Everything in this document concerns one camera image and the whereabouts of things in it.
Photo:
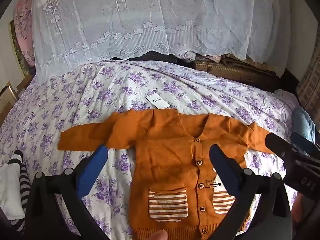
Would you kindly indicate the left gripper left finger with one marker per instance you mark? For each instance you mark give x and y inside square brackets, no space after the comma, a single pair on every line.
[43,217]

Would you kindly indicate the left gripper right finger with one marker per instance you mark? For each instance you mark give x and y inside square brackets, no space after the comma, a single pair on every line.
[272,219]

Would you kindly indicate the orange knitted baby cardigan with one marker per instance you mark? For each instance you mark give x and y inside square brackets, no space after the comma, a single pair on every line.
[175,187]

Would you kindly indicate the person's right hand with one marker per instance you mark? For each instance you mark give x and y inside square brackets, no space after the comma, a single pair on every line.
[300,207]

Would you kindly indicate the person's left hand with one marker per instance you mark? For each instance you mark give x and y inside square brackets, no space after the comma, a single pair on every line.
[159,235]

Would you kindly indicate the blue folded cloth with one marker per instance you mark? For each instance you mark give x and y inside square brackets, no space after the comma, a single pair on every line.
[303,124]

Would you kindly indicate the black white striped garment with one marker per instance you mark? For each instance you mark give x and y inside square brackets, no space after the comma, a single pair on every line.
[15,189]

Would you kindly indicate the brown patterned curtain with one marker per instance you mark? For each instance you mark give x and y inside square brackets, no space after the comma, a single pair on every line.
[308,88]

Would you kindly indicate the purple floral bed sheet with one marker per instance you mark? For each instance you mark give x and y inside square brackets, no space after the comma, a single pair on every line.
[94,91]

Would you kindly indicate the wooden bedside furniture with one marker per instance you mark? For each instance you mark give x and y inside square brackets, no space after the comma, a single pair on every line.
[9,96]

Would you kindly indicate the white paper hang tag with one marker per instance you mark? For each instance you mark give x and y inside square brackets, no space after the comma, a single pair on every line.
[157,101]

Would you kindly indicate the white lace cover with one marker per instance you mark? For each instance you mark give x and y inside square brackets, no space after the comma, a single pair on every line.
[69,33]

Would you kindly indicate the pink floral pillow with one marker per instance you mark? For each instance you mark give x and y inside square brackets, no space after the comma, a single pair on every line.
[23,29]

